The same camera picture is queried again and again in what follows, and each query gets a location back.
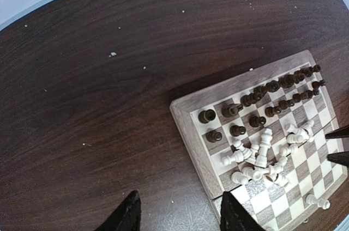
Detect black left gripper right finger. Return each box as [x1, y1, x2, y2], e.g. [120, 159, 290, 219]
[220, 191, 264, 231]

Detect black chess pieces rows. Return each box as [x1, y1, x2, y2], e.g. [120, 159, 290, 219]
[192, 72, 332, 154]

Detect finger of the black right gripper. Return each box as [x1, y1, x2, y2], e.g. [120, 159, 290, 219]
[327, 151, 349, 166]
[325, 126, 349, 139]

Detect wooden chess board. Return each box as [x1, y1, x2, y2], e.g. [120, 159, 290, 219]
[170, 50, 348, 230]

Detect white king chess piece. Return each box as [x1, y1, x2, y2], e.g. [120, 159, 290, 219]
[306, 194, 330, 210]

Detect pile of white chess pieces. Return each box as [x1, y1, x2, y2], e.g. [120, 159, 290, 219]
[220, 119, 316, 188]

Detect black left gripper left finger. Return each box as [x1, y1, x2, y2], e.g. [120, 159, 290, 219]
[98, 190, 141, 231]

